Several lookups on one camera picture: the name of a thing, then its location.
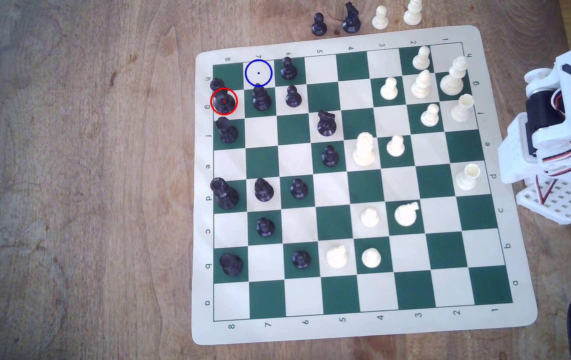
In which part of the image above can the black knight chess piece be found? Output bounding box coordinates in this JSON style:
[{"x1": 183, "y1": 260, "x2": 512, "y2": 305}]
[
  {"x1": 316, "y1": 110, "x2": 337, "y2": 137},
  {"x1": 342, "y1": 1, "x2": 362, "y2": 34}
]

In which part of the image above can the green and cream chess mat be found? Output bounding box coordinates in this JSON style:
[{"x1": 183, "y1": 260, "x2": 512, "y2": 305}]
[{"x1": 191, "y1": 25, "x2": 539, "y2": 346}]

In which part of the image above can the white knight chess piece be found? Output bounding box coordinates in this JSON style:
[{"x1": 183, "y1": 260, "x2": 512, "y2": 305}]
[
  {"x1": 325, "y1": 245, "x2": 349, "y2": 270},
  {"x1": 394, "y1": 201, "x2": 420, "y2": 228}
]

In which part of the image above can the black rook chess piece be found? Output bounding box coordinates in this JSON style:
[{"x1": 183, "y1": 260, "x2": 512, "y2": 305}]
[{"x1": 219, "y1": 252, "x2": 244, "y2": 278}]

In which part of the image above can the white bishop chess piece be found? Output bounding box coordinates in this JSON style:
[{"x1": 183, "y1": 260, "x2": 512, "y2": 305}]
[
  {"x1": 403, "y1": 0, "x2": 423, "y2": 27},
  {"x1": 410, "y1": 69, "x2": 432, "y2": 100}
]

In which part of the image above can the black king chess piece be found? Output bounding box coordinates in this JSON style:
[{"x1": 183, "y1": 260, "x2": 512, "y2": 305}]
[{"x1": 209, "y1": 77, "x2": 238, "y2": 116}]

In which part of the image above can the white pawn chess piece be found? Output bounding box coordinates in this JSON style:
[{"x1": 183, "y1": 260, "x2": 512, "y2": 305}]
[
  {"x1": 361, "y1": 247, "x2": 382, "y2": 269},
  {"x1": 379, "y1": 76, "x2": 399, "y2": 101},
  {"x1": 386, "y1": 135, "x2": 406, "y2": 158},
  {"x1": 360, "y1": 207, "x2": 380, "y2": 229},
  {"x1": 371, "y1": 5, "x2": 389, "y2": 30},
  {"x1": 412, "y1": 45, "x2": 431, "y2": 71},
  {"x1": 420, "y1": 103, "x2": 440, "y2": 128}
]

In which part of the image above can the white queen chess piece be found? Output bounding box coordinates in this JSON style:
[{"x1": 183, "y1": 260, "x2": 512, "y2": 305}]
[{"x1": 352, "y1": 132, "x2": 377, "y2": 168}]

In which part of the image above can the black queen chess piece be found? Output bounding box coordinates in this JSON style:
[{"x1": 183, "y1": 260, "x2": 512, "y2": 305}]
[{"x1": 210, "y1": 177, "x2": 240, "y2": 210}]

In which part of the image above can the white king chess piece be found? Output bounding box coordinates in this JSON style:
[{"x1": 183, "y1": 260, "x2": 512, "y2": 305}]
[{"x1": 439, "y1": 55, "x2": 468, "y2": 97}]

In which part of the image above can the white rook chess piece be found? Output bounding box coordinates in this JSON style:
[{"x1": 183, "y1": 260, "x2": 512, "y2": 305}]
[
  {"x1": 450, "y1": 93, "x2": 475, "y2": 124},
  {"x1": 455, "y1": 163, "x2": 481, "y2": 192}
]

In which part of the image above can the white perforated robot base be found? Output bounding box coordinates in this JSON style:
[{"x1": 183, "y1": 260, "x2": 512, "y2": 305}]
[{"x1": 515, "y1": 175, "x2": 571, "y2": 226}]

